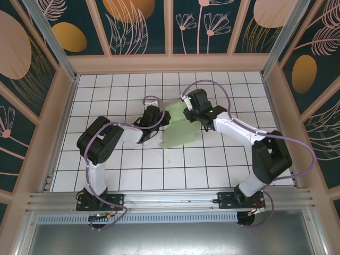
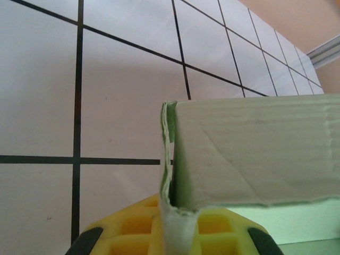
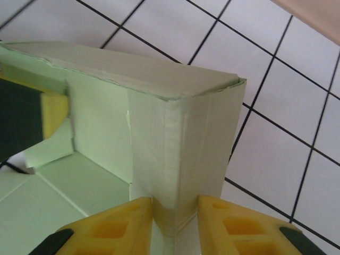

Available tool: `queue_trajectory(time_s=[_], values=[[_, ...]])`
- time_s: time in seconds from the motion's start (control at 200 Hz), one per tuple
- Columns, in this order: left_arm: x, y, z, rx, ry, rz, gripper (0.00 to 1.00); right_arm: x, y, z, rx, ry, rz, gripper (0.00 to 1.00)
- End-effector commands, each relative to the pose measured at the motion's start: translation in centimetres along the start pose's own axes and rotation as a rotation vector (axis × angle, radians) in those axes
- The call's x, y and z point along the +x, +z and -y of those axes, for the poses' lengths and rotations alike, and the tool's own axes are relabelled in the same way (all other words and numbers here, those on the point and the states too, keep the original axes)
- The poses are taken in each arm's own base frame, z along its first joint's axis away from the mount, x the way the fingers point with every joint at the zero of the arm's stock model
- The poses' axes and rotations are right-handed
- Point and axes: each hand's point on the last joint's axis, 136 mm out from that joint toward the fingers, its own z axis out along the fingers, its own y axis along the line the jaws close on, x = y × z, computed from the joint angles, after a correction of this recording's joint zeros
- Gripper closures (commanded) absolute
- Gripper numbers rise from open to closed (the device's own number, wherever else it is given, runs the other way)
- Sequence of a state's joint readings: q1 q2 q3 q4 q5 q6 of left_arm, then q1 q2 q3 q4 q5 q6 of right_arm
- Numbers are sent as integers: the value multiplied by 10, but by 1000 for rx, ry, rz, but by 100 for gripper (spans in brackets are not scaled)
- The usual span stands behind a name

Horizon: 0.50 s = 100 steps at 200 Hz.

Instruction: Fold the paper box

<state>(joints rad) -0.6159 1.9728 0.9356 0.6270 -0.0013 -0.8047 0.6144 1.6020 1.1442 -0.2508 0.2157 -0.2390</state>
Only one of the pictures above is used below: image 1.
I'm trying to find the light green cloth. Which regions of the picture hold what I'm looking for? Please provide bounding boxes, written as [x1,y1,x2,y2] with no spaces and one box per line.
[160,100,200,149]

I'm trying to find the left arm base wiring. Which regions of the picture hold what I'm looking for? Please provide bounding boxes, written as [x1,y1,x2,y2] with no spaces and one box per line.
[89,212,117,223]

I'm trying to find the right arm base wiring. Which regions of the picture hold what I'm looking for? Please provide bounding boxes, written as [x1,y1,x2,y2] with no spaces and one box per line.
[237,199,266,217]

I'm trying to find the grey metal sheet panel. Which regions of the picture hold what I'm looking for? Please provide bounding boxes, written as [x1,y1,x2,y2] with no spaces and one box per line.
[15,223,326,255]

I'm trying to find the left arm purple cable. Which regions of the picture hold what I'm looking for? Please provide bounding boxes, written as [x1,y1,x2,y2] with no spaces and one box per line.
[83,95,167,232]

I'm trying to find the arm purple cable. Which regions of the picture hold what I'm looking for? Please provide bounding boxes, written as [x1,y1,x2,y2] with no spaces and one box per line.
[83,95,167,232]
[181,79,317,228]

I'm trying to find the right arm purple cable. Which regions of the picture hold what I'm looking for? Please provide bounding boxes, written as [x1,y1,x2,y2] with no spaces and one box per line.
[181,79,317,228]

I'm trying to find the aluminium mounting rail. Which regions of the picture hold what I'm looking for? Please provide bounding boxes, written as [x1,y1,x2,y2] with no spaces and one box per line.
[25,188,317,213]

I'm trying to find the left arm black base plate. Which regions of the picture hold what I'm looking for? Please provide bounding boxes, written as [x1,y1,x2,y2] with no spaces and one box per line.
[76,193,125,212]

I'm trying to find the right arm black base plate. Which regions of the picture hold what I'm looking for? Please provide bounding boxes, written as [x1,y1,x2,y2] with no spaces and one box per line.
[217,191,266,210]

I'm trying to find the slotted grey cable duct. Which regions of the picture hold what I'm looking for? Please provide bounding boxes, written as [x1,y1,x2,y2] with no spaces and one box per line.
[37,211,239,224]

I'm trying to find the aluminium frame post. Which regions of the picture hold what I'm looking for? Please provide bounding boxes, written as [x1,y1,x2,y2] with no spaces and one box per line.
[260,0,310,78]
[22,0,79,82]

